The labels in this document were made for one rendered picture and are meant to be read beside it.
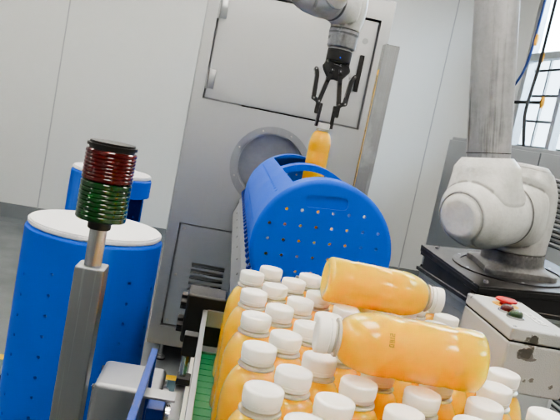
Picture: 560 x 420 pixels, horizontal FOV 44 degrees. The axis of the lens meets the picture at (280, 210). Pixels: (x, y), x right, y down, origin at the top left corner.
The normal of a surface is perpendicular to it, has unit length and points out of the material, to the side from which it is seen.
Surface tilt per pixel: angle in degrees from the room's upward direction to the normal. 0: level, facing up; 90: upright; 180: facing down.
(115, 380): 0
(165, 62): 90
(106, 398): 90
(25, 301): 91
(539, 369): 90
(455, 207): 101
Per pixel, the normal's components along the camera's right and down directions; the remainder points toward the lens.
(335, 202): 0.06, 0.14
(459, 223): -0.69, 0.14
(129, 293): 0.75, 0.23
